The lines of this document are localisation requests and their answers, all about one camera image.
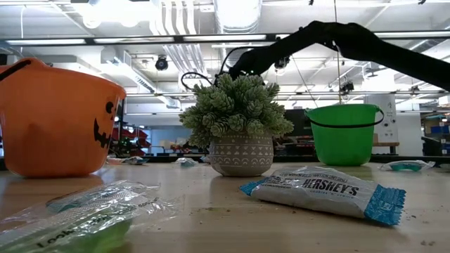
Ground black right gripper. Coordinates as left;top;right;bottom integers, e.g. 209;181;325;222
228;44;284;80

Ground white blue Hershey's bar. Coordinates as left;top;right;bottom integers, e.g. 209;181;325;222
238;165;407;226

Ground green wrapped hard candy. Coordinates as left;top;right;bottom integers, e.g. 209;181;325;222
0;195;186;253

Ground faux succulent in patterned pot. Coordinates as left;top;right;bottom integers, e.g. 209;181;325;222
178;72;295;178

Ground black bar with light strips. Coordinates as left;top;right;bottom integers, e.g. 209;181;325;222
0;30;450;47

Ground white ceiling pipes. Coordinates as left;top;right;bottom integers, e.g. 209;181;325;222
150;0;212;80

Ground black monitor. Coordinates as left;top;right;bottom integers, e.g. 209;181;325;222
283;108;314;142

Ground green plastic bucket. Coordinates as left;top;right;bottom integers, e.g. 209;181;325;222
304;103;385;167

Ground red storage bins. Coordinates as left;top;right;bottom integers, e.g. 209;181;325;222
112;126;153;157

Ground white pillar with signs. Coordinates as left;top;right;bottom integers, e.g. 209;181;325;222
364;93;400;145

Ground wooden desk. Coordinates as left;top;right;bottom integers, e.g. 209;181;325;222
371;141;401;155

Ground black office chair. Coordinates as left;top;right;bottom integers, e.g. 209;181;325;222
420;135;444;157

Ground orange pumpkin face bucket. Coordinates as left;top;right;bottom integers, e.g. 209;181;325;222
0;58;127;179

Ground silver ribbed air duct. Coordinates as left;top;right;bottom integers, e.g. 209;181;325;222
213;0;264;72

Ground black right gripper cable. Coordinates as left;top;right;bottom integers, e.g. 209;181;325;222
180;45;256;93

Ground thin hanging cable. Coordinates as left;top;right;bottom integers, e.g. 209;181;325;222
333;0;342;105

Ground white boxy air duct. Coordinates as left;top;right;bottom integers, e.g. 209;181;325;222
101;45;182;110

